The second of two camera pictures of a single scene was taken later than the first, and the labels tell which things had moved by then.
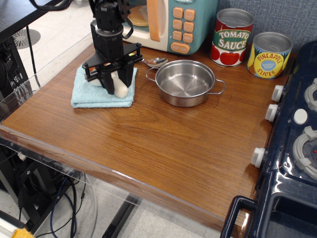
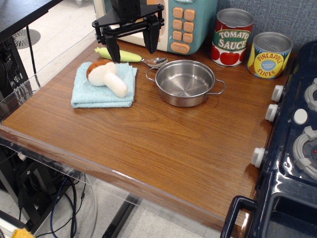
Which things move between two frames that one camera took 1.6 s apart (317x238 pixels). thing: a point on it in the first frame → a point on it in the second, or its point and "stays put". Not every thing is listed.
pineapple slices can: x=269 y=54 stays put
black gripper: x=109 y=50 → x=126 y=16
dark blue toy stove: x=286 y=204 stays put
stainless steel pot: x=185 y=83 stays put
